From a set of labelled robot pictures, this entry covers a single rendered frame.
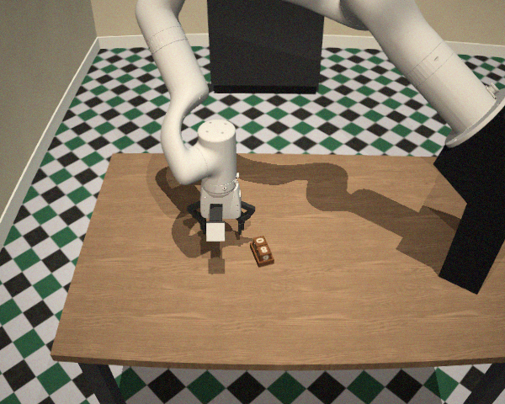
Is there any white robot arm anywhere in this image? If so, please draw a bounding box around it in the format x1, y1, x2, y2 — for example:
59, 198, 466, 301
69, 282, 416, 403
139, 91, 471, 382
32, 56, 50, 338
136, 0, 505, 242

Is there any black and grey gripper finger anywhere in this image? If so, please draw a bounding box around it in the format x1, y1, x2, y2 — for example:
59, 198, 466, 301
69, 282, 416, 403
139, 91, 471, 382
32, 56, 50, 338
237, 201, 255, 235
187, 201, 207, 234

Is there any brown calendar cube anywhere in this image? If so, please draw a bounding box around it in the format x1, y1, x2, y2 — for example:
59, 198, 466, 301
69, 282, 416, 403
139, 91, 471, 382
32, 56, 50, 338
257, 245, 271, 262
252, 236, 267, 253

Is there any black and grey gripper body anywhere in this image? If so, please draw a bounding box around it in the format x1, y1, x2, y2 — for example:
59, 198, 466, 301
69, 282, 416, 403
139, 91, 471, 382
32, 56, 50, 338
200, 179, 242, 219

